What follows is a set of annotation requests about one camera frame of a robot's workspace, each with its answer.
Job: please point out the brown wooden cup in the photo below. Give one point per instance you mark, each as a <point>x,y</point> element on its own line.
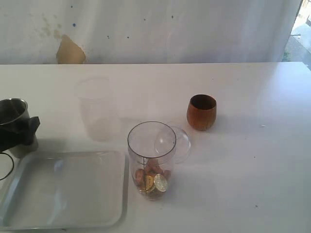
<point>201,112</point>

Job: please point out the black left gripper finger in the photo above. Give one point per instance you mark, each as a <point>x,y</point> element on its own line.
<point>19,137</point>

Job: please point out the white rectangular tray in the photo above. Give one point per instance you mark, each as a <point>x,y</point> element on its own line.
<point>64,190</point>

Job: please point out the clear measuring cylinder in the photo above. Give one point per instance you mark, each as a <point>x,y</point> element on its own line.
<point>151,148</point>

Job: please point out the translucent plastic container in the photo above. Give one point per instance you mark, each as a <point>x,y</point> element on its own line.
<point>98,108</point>

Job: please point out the clear dome strainer lid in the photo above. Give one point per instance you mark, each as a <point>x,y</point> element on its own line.
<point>183,144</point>

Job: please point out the stainless steel cup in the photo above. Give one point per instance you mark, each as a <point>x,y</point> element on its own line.
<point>13,110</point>

